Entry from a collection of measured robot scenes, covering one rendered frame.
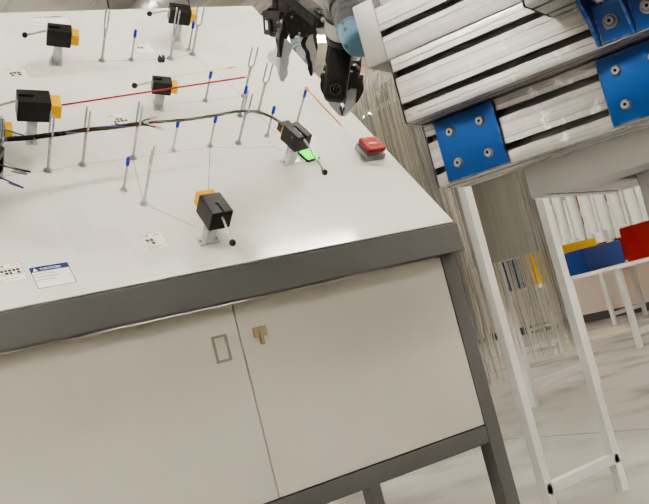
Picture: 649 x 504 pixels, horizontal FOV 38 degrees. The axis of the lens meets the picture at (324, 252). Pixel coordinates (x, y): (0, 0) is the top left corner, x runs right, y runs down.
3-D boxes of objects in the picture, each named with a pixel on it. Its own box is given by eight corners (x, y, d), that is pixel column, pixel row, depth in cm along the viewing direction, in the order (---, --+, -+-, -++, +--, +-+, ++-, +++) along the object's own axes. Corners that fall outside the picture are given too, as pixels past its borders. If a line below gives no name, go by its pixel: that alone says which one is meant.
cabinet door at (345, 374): (486, 424, 213) (442, 256, 216) (282, 497, 183) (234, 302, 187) (479, 424, 215) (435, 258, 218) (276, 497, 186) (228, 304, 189)
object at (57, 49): (20, 52, 225) (22, 18, 220) (68, 57, 229) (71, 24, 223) (20, 62, 222) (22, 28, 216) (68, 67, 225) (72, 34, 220)
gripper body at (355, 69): (363, 63, 198) (364, 17, 188) (359, 91, 193) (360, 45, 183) (327, 61, 199) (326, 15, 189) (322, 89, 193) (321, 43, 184)
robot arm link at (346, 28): (401, 17, 166) (385, -20, 172) (340, 32, 165) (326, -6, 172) (403, 51, 172) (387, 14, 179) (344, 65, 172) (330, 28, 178)
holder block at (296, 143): (294, 152, 213) (298, 138, 210) (279, 139, 216) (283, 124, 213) (308, 148, 215) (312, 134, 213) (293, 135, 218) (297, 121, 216)
